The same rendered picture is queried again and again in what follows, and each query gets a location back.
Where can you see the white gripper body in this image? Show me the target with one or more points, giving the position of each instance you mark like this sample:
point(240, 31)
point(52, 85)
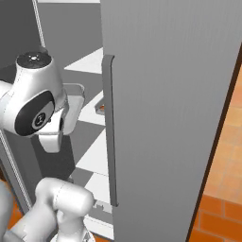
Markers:
point(52, 138)

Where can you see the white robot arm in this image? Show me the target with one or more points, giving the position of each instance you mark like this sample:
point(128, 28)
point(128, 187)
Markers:
point(31, 94)

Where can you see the grey translucent food container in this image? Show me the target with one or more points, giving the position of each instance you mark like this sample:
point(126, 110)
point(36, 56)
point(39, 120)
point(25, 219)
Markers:
point(74, 107)

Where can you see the white freezer rack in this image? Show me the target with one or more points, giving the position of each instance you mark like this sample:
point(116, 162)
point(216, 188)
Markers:
point(99, 189)
point(93, 118)
point(94, 157)
point(88, 63)

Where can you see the container with orange food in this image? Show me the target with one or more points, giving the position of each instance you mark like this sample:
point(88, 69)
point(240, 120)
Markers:
point(101, 108)

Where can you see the white freezer drawer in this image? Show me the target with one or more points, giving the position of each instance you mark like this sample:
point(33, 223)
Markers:
point(100, 225)

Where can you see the grey freezer door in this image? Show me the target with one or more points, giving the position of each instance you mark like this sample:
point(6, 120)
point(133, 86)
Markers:
point(170, 110)

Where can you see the grey door with white gasket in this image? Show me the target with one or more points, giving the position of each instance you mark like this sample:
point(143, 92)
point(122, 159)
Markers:
point(15, 28)

